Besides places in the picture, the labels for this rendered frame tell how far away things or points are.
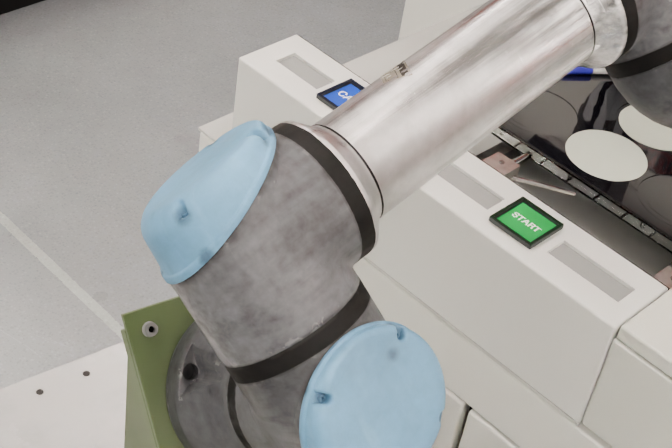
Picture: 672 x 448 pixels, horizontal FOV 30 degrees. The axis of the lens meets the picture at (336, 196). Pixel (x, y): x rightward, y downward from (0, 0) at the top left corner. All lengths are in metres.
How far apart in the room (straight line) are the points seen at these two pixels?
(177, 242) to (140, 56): 2.37
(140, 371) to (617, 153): 0.74
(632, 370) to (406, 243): 0.29
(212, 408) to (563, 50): 0.39
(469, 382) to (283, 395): 0.56
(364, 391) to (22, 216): 1.90
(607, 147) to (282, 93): 0.41
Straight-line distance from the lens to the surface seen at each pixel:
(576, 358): 1.28
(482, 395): 1.40
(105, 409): 1.26
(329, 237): 0.86
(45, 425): 1.24
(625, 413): 1.28
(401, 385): 0.88
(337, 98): 1.43
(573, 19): 1.01
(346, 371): 0.85
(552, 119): 1.59
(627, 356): 1.24
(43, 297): 2.53
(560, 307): 1.26
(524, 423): 1.38
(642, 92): 1.09
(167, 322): 1.05
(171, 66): 3.17
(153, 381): 1.04
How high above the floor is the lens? 1.77
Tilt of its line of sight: 39 degrees down
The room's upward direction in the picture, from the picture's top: 10 degrees clockwise
